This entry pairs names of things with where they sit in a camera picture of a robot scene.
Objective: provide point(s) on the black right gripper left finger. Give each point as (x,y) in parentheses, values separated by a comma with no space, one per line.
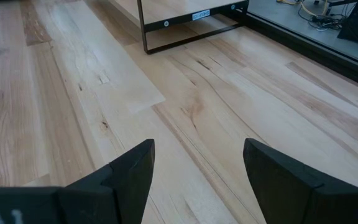
(126,193)

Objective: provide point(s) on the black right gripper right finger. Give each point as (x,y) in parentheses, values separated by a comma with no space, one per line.
(278,186)

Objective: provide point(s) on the raised wooden shelf board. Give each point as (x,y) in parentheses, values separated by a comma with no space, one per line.
(172,9)

